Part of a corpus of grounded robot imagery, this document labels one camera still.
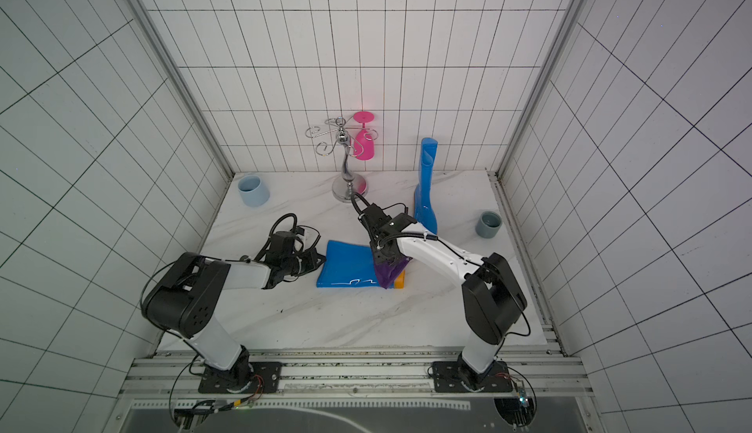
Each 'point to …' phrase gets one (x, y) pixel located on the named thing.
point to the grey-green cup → (489, 224)
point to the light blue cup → (252, 191)
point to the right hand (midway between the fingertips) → (388, 245)
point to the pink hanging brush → (364, 144)
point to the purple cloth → (387, 272)
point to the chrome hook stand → (349, 187)
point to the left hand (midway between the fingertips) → (324, 262)
